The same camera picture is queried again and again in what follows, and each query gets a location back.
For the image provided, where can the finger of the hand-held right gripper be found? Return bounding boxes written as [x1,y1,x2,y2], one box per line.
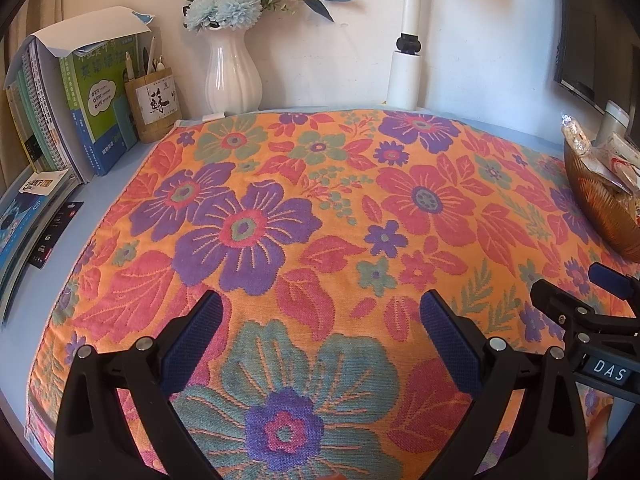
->
[530,280,640,333]
[587,261,640,306]

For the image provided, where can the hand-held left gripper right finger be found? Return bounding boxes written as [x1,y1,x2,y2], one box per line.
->
[419,289,591,480]

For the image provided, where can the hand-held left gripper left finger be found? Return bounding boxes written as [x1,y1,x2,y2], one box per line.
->
[54,290,223,480]

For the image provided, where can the amber glass bowl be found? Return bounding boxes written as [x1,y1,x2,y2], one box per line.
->
[563,125,640,262]

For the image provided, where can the white red snack packet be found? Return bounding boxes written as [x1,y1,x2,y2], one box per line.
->
[594,132,640,188]

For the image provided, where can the floral orange tablecloth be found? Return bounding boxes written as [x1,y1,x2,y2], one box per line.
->
[25,109,640,480]

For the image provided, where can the clear rice cracker packet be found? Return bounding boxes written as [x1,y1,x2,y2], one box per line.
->
[560,113,594,157]

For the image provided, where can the stack of flat books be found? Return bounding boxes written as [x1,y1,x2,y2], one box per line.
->
[0,170,86,326]

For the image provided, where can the white orange booklet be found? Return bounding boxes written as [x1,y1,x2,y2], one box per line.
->
[20,167,77,199]

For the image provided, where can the wooden pen holder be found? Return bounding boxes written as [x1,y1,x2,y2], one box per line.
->
[125,67,180,143]

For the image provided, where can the green blue book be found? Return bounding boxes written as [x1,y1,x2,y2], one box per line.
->
[59,37,141,177]

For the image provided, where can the black monitor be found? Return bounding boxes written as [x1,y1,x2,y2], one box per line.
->
[550,0,640,116]

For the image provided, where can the white ribbed vase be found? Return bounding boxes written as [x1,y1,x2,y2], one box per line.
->
[205,27,263,115]

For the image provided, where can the row of upright books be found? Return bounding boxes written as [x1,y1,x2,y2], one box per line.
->
[4,6,153,183]

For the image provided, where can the black lamp clamp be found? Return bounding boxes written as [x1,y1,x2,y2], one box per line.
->
[395,34,424,56]

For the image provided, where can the white lamp pole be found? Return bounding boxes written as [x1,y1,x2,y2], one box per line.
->
[385,0,432,111]

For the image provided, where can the beige curtain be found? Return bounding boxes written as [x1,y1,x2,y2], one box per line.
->
[0,0,66,86]

